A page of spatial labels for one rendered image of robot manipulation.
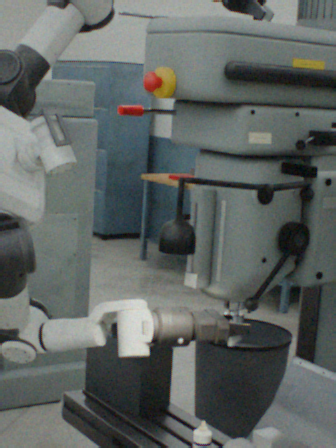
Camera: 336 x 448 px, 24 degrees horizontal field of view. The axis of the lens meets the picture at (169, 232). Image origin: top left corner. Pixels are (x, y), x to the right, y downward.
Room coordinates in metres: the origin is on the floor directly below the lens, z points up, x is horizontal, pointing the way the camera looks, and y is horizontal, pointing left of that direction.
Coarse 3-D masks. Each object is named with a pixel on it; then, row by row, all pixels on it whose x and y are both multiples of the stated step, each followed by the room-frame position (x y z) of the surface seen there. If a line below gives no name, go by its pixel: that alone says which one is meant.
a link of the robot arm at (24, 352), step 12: (0, 300) 1.57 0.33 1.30; (12, 300) 1.58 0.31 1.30; (24, 300) 1.62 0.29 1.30; (36, 300) 1.75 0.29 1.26; (0, 312) 1.61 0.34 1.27; (12, 312) 1.61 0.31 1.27; (24, 312) 1.64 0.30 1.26; (0, 324) 1.64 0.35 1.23; (12, 324) 1.64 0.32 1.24; (24, 324) 1.67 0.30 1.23; (0, 336) 1.65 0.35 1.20; (12, 336) 1.65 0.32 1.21; (0, 348) 1.68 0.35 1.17; (12, 348) 1.66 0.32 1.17; (24, 348) 1.66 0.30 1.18; (12, 360) 1.69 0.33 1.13; (24, 360) 1.69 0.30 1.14
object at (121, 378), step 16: (96, 352) 2.09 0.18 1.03; (112, 352) 2.05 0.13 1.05; (160, 352) 2.02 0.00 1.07; (96, 368) 2.09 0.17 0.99; (112, 368) 2.04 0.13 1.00; (128, 368) 2.00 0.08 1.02; (144, 368) 1.98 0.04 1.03; (160, 368) 2.02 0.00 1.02; (96, 384) 2.09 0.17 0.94; (112, 384) 2.04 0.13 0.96; (128, 384) 2.00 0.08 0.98; (144, 384) 1.98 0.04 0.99; (160, 384) 2.02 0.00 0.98; (112, 400) 2.04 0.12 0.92; (128, 400) 2.00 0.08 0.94; (144, 400) 1.98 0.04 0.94; (160, 400) 2.03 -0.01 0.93
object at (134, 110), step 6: (120, 108) 1.65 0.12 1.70; (126, 108) 1.65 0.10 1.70; (132, 108) 1.66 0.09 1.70; (138, 108) 1.67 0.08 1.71; (144, 108) 1.68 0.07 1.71; (126, 114) 1.65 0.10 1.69; (132, 114) 1.66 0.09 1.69; (138, 114) 1.67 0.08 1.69; (168, 114) 1.72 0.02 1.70; (174, 114) 1.73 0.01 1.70
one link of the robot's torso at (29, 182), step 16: (0, 80) 1.69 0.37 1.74; (0, 112) 1.70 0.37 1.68; (16, 112) 1.78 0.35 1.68; (0, 128) 1.68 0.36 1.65; (16, 128) 1.72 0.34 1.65; (0, 144) 1.65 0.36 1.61; (16, 144) 1.69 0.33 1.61; (0, 160) 1.62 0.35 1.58; (16, 160) 1.66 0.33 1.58; (0, 176) 1.60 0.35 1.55; (16, 176) 1.64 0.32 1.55; (32, 176) 1.67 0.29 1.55; (0, 192) 1.58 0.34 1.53; (16, 192) 1.61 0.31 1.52; (32, 192) 1.65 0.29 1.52; (0, 208) 1.59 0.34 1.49; (16, 208) 1.61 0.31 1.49; (32, 208) 1.63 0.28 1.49; (32, 224) 1.64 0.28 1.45
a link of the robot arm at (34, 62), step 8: (16, 48) 1.85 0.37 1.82; (24, 48) 1.84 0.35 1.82; (32, 48) 1.83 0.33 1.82; (24, 56) 1.83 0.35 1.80; (32, 56) 1.83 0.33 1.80; (40, 56) 1.84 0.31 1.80; (32, 64) 1.82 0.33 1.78; (40, 64) 1.84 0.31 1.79; (48, 64) 1.85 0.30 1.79; (32, 72) 1.82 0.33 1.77; (40, 72) 1.84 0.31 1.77; (24, 80) 1.79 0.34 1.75; (32, 80) 1.83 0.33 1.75; (40, 80) 1.85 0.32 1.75; (16, 88) 1.77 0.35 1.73; (24, 88) 1.80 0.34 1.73; (32, 88) 1.84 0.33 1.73; (16, 96) 1.79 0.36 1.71; (24, 96) 1.82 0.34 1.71; (32, 96) 1.86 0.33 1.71; (16, 104) 1.82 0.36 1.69; (24, 104) 1.84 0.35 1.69
